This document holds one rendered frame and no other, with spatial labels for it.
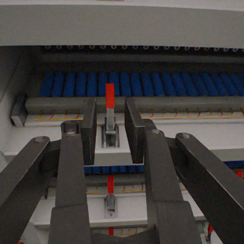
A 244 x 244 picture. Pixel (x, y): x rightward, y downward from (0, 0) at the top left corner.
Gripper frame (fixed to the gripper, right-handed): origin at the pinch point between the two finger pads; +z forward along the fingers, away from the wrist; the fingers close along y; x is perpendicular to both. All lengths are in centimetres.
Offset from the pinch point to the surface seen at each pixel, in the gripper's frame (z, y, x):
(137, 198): 18.3, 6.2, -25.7
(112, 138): 12.4, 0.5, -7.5
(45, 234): 19.1, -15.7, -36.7
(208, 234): 20, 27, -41
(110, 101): 11.7, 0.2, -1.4
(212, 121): 14.4, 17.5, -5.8
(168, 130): 13.6, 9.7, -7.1
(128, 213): 15.6, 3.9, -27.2
